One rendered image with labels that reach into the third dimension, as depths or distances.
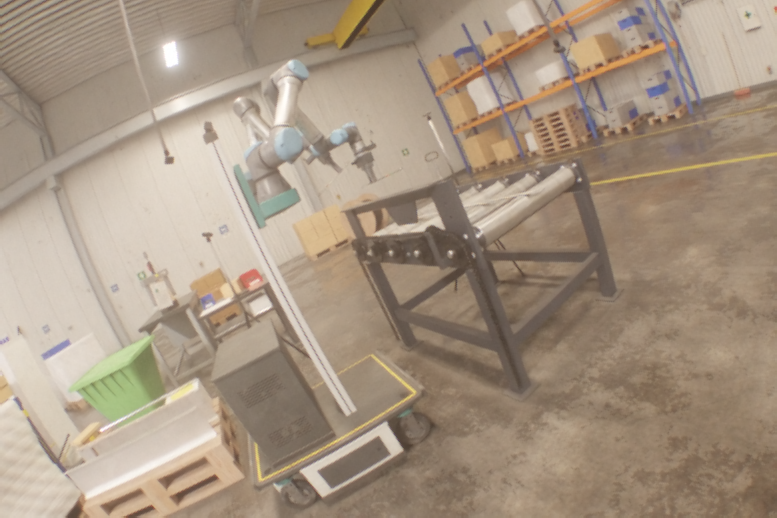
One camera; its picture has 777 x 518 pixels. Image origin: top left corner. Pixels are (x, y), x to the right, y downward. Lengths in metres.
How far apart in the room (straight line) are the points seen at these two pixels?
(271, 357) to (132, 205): 10.98
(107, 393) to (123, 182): 9.58
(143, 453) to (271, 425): 1.24
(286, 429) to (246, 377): 0.31
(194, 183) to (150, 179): 1.45
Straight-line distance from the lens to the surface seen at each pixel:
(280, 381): 1.66
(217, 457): 2.50
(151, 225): 12.16
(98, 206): 12.67
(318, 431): 1.80
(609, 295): 2.58
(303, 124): 1.86
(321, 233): 9.50
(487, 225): 1.71
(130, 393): 3.52
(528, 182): 2.37
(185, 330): 5.76
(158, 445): 2.70
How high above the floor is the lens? 1.30
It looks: 8 degrees down
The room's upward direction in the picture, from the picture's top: 24 degrees counter-clockwise
